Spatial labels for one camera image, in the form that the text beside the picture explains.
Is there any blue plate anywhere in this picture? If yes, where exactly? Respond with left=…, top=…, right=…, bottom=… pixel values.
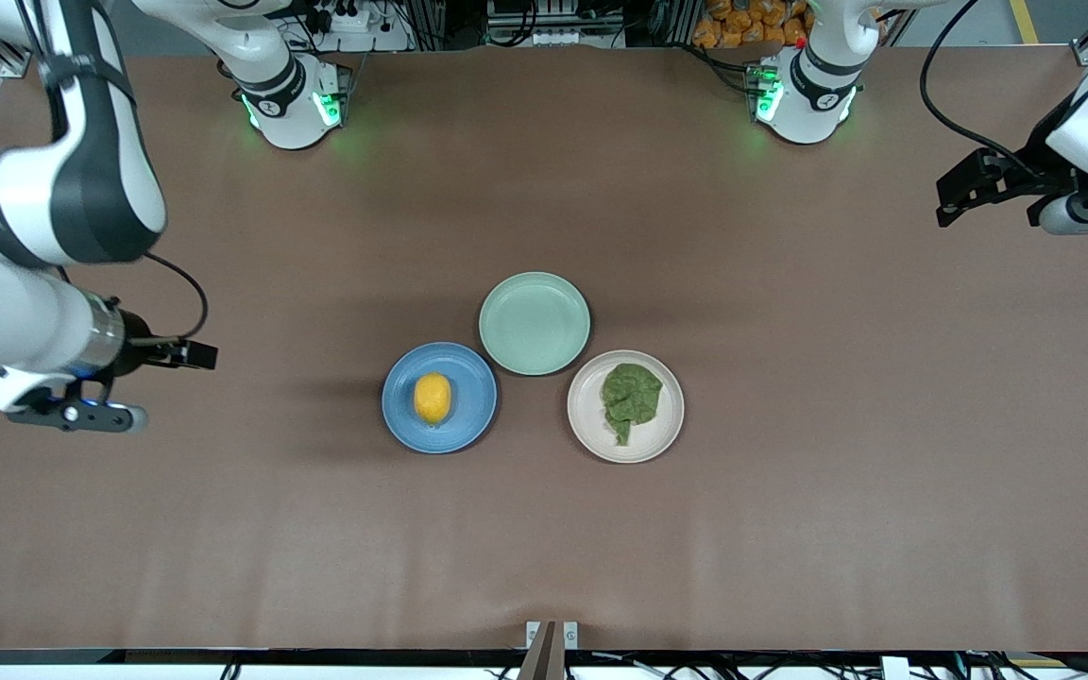
left=382, top=342, right=498, bottom=455

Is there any brown camera pole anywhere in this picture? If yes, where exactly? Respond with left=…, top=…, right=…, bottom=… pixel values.
left=518, top=620, right=567, bottom=680

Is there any green lettuce leaf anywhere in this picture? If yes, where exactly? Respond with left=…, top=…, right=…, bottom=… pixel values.
left=601, top=363, right=665, bottom=447

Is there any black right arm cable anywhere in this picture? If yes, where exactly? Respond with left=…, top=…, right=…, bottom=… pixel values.
left=141, top=250, right=211, bottom=343

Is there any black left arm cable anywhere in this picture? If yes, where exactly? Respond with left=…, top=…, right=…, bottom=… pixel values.
left=919, top=0, right=1047, bottom=177

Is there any white power strip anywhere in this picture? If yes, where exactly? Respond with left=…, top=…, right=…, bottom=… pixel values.
left=313, top=5, right=413, bottom=53

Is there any brown table cover sheet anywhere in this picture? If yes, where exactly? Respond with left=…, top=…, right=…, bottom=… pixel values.
left=0, top=47, right=1088, bottom=653

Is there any beige plate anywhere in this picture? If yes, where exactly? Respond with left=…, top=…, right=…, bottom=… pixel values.
left=567, top=349, right=686, bottom=465

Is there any yellow lemon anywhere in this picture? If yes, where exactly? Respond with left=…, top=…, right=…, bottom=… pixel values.
left=413, top=372, right=452, bottom=426

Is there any mint green plate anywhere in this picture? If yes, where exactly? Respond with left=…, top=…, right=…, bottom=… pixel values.
left=479, top=272, right=591, bottom=377

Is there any small metal bracket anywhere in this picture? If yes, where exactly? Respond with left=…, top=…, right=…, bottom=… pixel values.
left=525, top=620, right=580, bottom=651

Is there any bag of orange items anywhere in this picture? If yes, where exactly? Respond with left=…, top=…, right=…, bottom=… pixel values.
left=692, top=0, right=809, bottom=50

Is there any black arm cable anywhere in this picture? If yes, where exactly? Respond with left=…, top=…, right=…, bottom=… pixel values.
left=919, top=0, right=1047, bottom=177
left=141, top=250, right=211, bottom=343

